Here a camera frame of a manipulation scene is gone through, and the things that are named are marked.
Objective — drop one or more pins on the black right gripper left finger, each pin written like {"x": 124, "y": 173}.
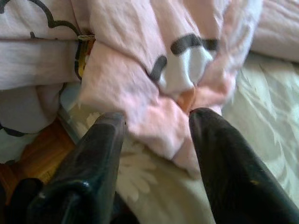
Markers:
{"x": 93, "y": 163}

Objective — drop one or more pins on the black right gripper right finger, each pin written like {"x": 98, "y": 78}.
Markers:
{"x": 233, "y": 175}

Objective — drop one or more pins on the pink cartoon print blanket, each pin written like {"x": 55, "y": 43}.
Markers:
{"x": 128, "y": 58}

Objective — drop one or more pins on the bed with grey floral sheet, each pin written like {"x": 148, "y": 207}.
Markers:
{"x": 268, "y": 98}

